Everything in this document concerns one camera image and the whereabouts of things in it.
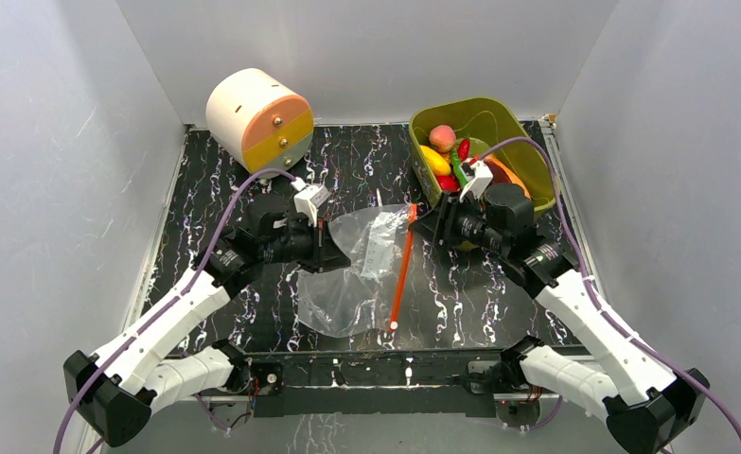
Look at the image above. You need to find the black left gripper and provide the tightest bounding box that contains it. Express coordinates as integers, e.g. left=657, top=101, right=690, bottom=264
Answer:
left=261, top=216, right=351, bottom=274

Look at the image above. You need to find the clear zip top bag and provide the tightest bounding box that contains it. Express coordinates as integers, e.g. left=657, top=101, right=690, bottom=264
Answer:
left=297, top=203, right=417, bottom=338

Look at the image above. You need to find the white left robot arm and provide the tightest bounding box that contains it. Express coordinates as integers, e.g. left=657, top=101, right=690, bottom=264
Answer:
left=63, top=191, right=351, bottom=447

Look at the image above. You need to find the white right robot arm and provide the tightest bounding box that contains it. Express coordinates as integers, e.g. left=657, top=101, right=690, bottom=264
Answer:
left=410, top=183, right=709, bottom=453

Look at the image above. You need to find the red bell pepper toy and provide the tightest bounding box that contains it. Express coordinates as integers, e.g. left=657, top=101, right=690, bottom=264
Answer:
left=436, top=175, right=461, bottom=192

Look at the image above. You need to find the green chili pepper toy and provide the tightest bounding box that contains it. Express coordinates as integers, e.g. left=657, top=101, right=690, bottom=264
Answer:
left=450, top=150, right=468, bottom=188

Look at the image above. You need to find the yellow mango toy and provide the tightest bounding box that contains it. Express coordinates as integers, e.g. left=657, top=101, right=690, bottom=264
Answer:
left=419, top=145, right=452, bottom=177

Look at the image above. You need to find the orange brown papaya slice toy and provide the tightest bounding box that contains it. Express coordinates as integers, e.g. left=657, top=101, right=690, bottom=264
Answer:
left=484, top=155, right=532, bottom=200

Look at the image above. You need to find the red chili pepper toy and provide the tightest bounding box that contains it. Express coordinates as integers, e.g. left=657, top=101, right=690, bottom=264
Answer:
left=456, top=138, right=470, bottom=163

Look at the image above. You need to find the pink peach toy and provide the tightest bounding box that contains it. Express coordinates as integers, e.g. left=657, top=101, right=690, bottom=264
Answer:
left=429, top=125, right=457, bottom=154

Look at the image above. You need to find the olive green plastic bin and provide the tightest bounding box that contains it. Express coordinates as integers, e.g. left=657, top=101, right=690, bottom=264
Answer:
left=408, top=97, right=556, bottom=219

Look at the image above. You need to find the round white drawer cabinet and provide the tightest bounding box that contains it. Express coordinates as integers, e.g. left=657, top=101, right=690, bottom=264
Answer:
left=205, top=68, right=314, bottom=174

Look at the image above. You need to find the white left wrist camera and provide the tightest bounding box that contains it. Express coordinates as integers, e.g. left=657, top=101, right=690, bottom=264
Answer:
left=291, top=178, right=330, bottom=226

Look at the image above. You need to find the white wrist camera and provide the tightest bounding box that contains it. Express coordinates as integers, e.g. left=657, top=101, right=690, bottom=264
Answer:
left=291, top=178, right=330, bottom=226
left=459, top=158, right=493, bottom=202

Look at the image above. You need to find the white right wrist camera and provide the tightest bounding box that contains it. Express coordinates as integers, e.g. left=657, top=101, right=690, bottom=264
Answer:
left=459, top=158, right=493, bottom=202

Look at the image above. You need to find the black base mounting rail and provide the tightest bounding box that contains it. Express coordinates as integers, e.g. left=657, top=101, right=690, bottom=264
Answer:
left=185, top=344, right=609, bottom=421

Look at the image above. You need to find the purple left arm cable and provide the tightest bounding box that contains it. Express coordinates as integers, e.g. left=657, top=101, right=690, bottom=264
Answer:
left=51, top=167, right=299, bottom=454

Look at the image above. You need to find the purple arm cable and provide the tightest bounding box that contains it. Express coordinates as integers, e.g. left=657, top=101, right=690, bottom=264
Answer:
left=476, top=136, right=741, bottom=454
left=51, top=167, right=299, bottom=454

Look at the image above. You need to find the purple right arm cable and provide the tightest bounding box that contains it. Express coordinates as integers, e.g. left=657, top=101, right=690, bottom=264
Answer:
left=476, top=136, right=741, bottom=454

